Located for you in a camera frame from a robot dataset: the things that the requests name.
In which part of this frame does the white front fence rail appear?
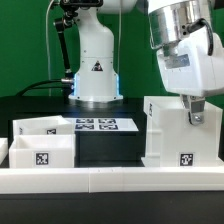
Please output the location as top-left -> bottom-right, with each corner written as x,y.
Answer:
0,166 -> 224,194

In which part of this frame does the black cable bundle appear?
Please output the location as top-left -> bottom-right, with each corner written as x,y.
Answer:
15,78 -> 75,98

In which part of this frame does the white fence rail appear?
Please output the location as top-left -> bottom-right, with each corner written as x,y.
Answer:
0,166 -> 224,194
0,138 -> 8,165

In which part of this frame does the white drawer cabinet frame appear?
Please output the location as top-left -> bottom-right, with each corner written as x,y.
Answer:
142,96 -> 222,168

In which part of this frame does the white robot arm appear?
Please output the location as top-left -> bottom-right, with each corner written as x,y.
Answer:
55,0 -> 224,125

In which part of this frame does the white rear drawer box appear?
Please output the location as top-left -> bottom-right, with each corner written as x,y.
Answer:
13,115 -> 74,136

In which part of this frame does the white left fence rail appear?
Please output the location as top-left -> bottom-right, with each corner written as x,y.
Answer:
0,138 -> 8,165

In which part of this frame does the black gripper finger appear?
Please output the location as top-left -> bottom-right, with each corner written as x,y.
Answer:
181,95 -> 205,126

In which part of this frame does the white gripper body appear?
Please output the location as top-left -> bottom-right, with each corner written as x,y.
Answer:
157,31 -> 224,97

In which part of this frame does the white front drawer box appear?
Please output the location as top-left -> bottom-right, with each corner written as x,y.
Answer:
9,134 -> 75,168

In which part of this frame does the marker tag sheet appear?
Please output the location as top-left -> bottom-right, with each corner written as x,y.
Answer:
67,118 -> 138,132

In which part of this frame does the white drawer box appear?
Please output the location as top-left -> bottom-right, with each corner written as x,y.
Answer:
13,115 -> 74,136
9,134 -> 75,168

